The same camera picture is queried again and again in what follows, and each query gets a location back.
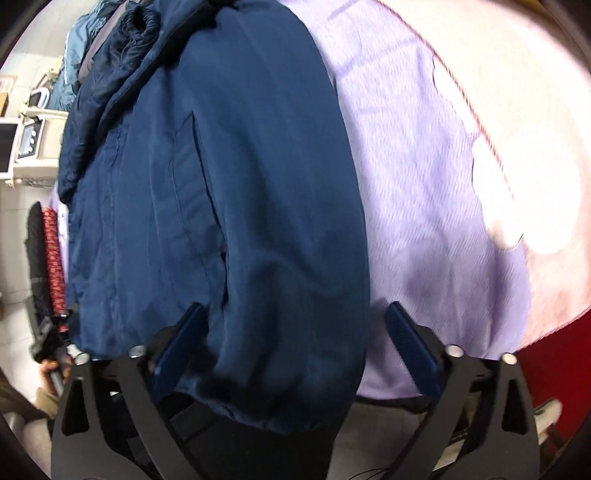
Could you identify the purple floral bed sheet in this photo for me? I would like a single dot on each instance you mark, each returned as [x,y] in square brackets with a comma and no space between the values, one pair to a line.
[415,230]

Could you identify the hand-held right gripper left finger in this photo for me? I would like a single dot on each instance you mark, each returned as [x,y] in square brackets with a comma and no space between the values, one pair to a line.
[178,350]

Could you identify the person's white shoe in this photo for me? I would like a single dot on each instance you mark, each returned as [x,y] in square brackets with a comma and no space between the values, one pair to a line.
[547,413]

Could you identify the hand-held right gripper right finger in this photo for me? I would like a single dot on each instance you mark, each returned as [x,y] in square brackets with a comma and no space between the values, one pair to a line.
[411,355]

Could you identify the red patterned cloth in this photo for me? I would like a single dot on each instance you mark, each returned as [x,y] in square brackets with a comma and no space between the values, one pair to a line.
[53,258]

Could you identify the beige machine on stand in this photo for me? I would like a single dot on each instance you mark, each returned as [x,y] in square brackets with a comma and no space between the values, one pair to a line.
[32,138]

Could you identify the red fabric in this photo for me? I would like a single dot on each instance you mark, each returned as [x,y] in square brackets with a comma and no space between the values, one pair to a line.
[554,369]

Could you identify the person's left hand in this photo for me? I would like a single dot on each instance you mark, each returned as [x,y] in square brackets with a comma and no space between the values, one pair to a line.
[47,369]

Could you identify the person's left forearm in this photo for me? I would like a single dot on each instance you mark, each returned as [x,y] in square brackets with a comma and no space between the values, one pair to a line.
[23,399]

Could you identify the black knitted cloth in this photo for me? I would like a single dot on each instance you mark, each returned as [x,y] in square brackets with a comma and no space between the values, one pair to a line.
[37,249]

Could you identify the pink dotted sheet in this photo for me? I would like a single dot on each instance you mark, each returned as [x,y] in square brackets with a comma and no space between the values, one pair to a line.
[545,138]

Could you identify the navy blue jacket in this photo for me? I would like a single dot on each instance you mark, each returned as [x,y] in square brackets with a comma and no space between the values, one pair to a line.
[258,230]

